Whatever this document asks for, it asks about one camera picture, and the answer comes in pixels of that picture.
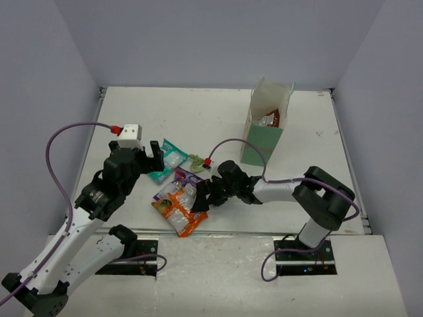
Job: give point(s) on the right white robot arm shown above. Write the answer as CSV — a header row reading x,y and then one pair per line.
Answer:
x,y
325,199

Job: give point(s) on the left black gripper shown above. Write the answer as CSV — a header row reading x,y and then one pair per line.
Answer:
x,y
145,160

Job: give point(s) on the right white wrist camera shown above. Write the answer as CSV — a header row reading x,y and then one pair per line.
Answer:
x,y
208,164

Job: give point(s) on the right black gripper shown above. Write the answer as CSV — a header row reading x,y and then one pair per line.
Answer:
x,y
205,187

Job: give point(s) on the green paper bag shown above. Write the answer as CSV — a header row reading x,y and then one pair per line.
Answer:
x,y
262,141

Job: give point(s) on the purple snack packet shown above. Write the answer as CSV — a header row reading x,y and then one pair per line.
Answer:
x,y
183,180

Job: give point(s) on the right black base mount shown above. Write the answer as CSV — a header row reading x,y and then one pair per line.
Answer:
x,y
298,264

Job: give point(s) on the teal snack packet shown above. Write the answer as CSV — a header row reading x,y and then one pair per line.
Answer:
x,y
173,157

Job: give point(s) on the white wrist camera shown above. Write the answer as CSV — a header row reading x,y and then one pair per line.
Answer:
x,y
130,137
208,164

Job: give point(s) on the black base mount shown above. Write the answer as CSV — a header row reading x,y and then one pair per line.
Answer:
x,y
140,267
298,264

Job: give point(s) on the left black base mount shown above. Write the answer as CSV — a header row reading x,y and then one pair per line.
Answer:
x,y
140,267

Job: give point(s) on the red chips bag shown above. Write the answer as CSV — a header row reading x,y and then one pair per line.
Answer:
x,y
271,119

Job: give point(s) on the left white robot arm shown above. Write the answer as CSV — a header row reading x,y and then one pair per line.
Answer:
x,y
45,285

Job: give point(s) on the small green wrapper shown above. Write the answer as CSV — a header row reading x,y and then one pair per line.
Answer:
x,y
197,164

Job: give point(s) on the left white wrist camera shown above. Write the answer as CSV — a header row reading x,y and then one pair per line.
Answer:
x,y
130,137

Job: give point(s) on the orange snack packet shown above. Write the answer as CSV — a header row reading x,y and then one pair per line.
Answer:
x,y
177,210

